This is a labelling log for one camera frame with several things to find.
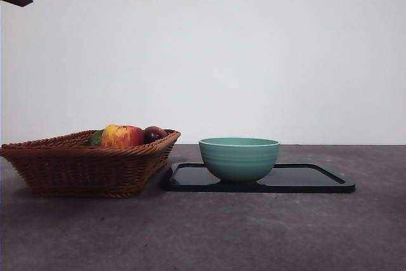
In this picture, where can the brown wicker basket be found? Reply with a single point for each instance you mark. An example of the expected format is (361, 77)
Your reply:
(82, 172)

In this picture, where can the red and yellow apple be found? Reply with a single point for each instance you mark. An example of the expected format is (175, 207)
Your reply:
(125, 136)

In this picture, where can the green fruit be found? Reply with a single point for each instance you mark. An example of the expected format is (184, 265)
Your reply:
(95, 139)

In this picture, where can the dark green rectangular tray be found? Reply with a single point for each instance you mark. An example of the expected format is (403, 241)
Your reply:
(301, 177)

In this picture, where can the dark purple plum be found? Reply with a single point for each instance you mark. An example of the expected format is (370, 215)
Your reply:
(153, 134)

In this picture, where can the teal ceramic bowl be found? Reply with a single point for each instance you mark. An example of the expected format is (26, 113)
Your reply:
(239, 163)

